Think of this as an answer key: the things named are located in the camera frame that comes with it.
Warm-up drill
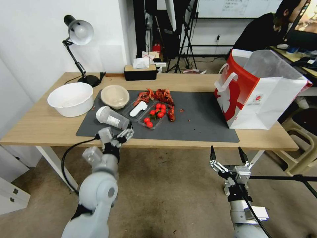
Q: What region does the black computer monitor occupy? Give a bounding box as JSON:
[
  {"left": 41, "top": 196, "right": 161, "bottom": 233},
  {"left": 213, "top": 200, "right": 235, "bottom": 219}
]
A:
[{"left": 282, "top": 0, "right": 317, "bottom": 49}]

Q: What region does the black tissue box wooden lid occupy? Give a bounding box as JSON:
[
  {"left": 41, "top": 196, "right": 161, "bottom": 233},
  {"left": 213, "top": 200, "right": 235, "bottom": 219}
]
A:
[{"left": 123, "top": 64, "right": 158, "bottom": 81}]

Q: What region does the wooden side desk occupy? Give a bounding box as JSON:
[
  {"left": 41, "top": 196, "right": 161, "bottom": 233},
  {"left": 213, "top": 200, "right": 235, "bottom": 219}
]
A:
[{"left": 269, "top": 45, "right": 317, "bottom": 75}]

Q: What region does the whiteboard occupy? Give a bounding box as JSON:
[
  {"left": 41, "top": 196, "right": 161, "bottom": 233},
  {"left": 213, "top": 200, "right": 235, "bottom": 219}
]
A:
[{"left": 198, "top": 0, "right": 283, "bottom": 19}]

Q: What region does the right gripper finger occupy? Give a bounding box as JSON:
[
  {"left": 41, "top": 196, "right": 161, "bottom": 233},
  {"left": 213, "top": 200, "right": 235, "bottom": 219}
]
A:
[
  {"left": 238, "top": 146, "right": 254, "bottom": 172},
  {"left": 209, "top": 145, "right": 229, "bottom": 178}
]

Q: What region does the black metal rod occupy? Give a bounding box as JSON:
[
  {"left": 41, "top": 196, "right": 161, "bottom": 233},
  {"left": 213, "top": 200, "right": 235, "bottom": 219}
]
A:
[{"left": 249, "top": 174, "right": 317, "bottom": 197}]

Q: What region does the clear cup with white lid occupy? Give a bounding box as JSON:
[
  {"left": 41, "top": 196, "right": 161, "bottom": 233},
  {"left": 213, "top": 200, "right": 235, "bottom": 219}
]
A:
[{"left": 96, "top": 106, "right": 131, "bottom": 130}]

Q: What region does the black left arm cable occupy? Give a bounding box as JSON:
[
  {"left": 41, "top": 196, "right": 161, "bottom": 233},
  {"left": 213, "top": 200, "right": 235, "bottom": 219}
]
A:
[{"left": 61, "top": 137, "right": 100, "bottom": 197}]

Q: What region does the beige plastic stool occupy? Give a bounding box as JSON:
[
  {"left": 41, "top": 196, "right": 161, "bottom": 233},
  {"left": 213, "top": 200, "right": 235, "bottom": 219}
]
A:
[{"left": 272, "top": 109, "right": 317, "bottom": 177}]

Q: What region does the clear disposable takeout box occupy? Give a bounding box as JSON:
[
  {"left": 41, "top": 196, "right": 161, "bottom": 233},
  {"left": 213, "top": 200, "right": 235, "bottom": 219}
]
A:
[{"left": 123, "top": 99, "right": 173, "bottom": 130}]

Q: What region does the cardboard box with red tape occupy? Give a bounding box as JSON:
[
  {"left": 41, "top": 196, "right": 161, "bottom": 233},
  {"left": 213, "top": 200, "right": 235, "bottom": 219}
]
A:
[{"left": 141, "top": 50, "right": 162, "bottom": 63}]

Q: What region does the beige round lidded bowl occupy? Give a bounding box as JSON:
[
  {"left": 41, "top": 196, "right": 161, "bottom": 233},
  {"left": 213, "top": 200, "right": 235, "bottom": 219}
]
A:
[{"left": 100, "top": 85, "right": 130, "bottom": 110}]

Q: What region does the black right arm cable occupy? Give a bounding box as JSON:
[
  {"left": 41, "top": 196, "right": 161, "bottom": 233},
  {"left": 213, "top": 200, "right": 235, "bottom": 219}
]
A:
[{"left": 234, "top": 183, "right": 272, "bottom": 238}]

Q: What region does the large white plastic basin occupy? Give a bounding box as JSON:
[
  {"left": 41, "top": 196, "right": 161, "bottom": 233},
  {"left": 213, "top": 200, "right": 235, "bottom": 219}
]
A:
[{"left": 47, "top": 82, "right": 94, "bottom": 118}]

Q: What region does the black and silver desk lamp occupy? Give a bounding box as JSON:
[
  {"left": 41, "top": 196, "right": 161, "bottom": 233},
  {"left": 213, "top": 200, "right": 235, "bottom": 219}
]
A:
[{"left": 62, "top": 15, "right": 106, "bottom": 88}]

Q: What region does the wooden table with white legs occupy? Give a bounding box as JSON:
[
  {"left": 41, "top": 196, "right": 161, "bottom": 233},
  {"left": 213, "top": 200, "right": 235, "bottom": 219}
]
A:
[{"left": 0, "top": 71, "right": 300, "bottom": 193}]

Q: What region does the white plastic spoon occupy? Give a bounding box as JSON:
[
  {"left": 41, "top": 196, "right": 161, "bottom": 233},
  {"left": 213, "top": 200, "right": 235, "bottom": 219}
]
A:
[{"left": 129, "top": 102, "right": 148, "bottom": 117}]

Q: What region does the white folded reflector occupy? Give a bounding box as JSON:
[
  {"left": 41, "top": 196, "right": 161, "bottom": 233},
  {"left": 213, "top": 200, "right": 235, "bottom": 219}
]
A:
[{"left": 164, "top": 0, "right": 178, "bottom": 32}]

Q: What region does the white cabinet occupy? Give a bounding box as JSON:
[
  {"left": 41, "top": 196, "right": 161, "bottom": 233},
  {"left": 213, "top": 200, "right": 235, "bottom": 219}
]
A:
[{"left": 0, "top": 145, "right": 32, "bottom": 215}]

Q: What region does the dark grey table mat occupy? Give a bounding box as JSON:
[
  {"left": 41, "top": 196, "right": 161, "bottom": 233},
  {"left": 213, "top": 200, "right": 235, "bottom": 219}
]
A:
[{"left": 75, "top": 90, "right": 240, "bottom": 143}]

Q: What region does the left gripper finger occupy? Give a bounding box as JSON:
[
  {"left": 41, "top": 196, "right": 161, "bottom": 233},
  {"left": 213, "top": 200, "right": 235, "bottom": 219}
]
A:
[
  {"left": 116, "top": 128, "right": 135, "bottom": 141},
  {"left": 111, "top": 135, "right": 134, "bottom": 147}
]

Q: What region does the person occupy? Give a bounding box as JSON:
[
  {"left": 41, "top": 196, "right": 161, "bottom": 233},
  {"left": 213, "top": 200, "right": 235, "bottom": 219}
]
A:
[{"left": 232, "top": 0, "right": 301, "bottom": 52}]

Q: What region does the black tripod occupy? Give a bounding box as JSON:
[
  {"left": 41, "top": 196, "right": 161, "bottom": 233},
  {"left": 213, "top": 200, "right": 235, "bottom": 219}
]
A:
[{"left": 165, "top": 0, "right": 199, "bottom": 74}]

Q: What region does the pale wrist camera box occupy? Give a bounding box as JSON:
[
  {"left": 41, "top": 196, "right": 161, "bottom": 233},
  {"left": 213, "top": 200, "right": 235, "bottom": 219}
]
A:
[
  {"left": 233, "top": 165, "right": 251, "bottom": 183},
  {"left": 96, "top": 127, "right": 115, "bottom": 144}
]

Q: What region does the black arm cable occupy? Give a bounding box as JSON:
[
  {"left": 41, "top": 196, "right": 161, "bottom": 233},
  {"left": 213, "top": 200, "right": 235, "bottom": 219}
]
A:
[
  {"left": 61, "top": 137, "right": 100, "bottom": 197},
  {"left": 234, "top": 183, "right": 272, "bottom": 238}
]

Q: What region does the white tissue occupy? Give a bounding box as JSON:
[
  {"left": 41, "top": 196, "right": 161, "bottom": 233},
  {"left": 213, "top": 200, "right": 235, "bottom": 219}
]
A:
[{"left": 132, "top": 57, "right": 151, "bottom": 69}]

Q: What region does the red and white delivery bag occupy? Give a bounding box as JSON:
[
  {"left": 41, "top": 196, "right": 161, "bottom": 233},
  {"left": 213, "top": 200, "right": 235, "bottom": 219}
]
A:
[{"left": 213, "top": 48, "right": 314, "bottom": 130}]

